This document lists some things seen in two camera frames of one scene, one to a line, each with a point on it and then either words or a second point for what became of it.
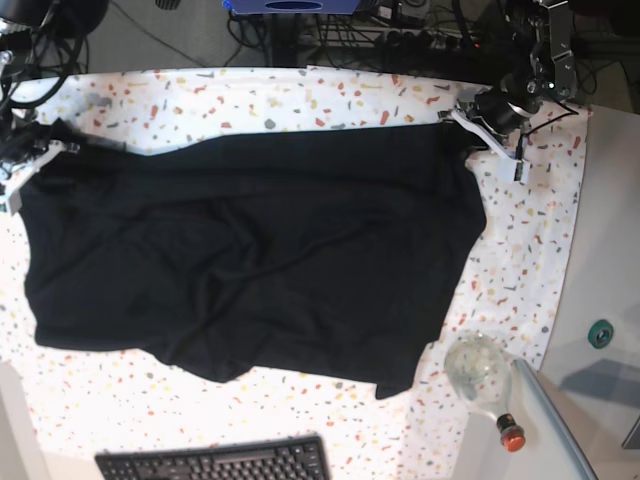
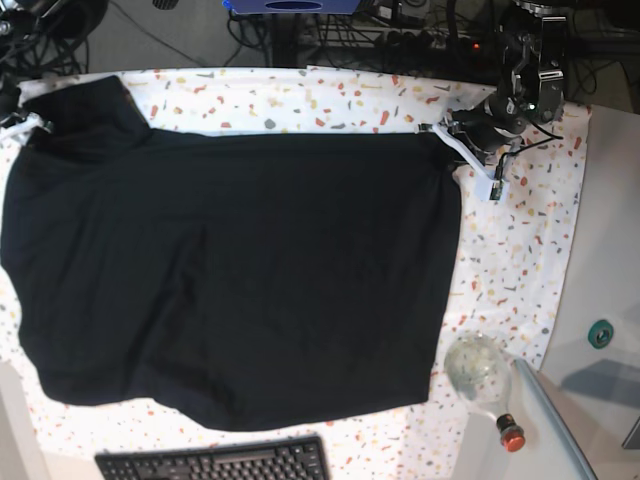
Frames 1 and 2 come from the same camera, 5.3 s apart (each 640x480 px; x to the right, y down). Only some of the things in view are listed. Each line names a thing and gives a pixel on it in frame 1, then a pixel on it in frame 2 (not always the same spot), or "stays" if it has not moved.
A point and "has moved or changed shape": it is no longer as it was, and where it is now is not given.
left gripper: x=23 y=141 → x=9 y=97
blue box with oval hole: x=291 y=6 stays
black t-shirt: x=333 y=255 has moved or changed shape
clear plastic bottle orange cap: x=479 y=368 stays
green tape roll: x=600 y=333 stays
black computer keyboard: x=302 y=457 stays
